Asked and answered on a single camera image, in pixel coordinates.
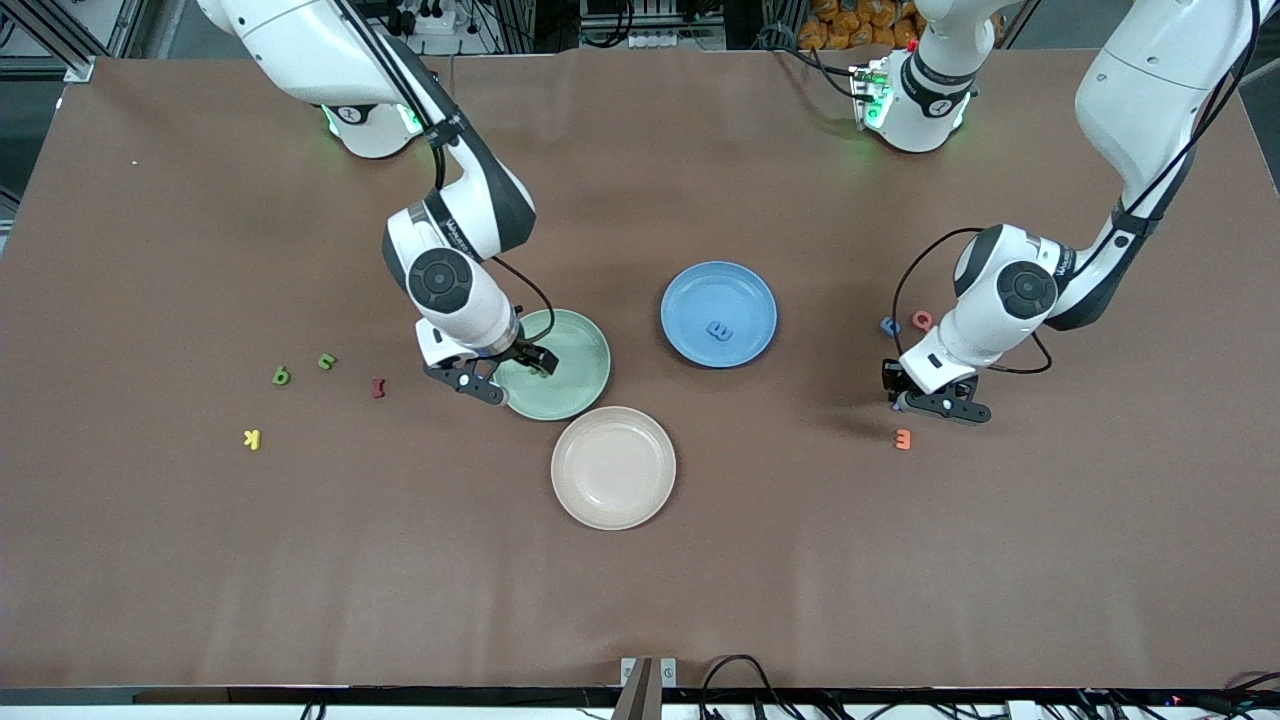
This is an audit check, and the blue plate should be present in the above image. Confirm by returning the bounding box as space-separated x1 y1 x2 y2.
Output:
660 261 779 369

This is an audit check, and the pale beige plate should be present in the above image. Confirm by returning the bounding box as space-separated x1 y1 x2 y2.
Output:
550 406 678 531

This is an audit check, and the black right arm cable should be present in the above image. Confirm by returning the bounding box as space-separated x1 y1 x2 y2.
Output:
335 0 556 346

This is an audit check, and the black looped cable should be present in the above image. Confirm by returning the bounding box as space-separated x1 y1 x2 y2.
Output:
698 655 801 720

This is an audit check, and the grey metal mount bracket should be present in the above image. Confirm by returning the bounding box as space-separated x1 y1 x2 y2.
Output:
620 657 678 720

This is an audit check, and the brown table cover sheet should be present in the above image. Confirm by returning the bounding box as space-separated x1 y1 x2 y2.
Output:
0 48 1280 691

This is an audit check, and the orange packets pile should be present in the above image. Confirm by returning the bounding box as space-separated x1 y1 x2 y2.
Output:
800 0 923 51

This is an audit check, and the white power strip with plugs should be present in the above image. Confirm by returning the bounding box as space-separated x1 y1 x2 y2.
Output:
395 0 459 37

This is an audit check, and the light green plate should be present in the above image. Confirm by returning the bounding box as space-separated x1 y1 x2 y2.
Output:
495 308 612 422

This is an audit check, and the aluminium frame strut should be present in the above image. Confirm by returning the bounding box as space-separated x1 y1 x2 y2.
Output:
0 0 98 83

